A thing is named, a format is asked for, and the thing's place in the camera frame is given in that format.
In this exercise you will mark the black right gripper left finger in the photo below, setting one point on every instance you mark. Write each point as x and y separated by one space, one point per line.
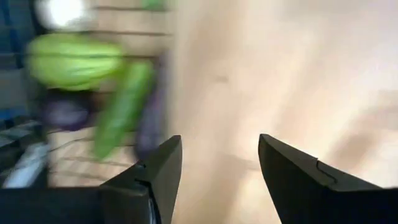
149 193

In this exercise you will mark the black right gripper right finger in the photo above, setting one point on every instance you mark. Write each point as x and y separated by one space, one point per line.
304 193

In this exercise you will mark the slim purple eggplant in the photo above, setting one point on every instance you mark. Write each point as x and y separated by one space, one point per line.
150 124

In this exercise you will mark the green cucumber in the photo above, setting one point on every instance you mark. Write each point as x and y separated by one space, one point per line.
124 109

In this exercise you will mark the round purple eggplant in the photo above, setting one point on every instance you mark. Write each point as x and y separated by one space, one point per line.
65 113

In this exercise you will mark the light green ribbed squash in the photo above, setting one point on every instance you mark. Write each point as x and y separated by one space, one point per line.
73 62

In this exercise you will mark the small green pepper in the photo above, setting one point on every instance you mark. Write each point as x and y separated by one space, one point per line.
154 3

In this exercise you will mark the white garlic bulb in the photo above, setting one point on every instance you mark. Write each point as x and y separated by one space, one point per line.
60 12

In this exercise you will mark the grey rail bracket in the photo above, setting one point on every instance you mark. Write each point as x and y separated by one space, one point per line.
28 168

